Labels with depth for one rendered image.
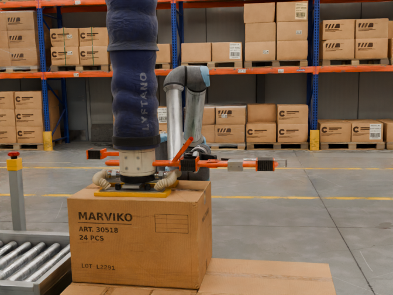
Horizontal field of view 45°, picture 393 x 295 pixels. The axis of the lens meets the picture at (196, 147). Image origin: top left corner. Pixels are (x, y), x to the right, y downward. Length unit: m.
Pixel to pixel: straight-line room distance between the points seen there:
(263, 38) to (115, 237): 7.55
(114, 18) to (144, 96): 0.36
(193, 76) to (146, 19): 0.62
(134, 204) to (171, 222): 0.18
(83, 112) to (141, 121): 9.17
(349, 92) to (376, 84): 0.59
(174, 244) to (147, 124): 0.55
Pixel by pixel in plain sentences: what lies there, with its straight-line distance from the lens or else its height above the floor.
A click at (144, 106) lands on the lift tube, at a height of 1.35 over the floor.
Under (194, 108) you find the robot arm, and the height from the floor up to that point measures 1.29.
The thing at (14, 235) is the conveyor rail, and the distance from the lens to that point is 3.00.
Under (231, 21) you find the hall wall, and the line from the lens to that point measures 10.71.
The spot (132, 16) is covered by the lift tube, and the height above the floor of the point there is 1.74.
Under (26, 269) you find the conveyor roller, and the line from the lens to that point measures 2.57.
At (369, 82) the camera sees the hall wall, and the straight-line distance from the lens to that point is 10.94.
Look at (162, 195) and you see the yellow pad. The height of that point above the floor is 0.96.
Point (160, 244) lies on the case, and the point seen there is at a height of 0.75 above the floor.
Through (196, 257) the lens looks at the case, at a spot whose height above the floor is 0.70.
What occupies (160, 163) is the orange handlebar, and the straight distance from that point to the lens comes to 2.20.
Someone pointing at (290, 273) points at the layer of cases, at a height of 0.54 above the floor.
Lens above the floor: 1.49
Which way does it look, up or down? 9 degrees down
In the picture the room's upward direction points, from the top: 1 degrees counter-clockwise
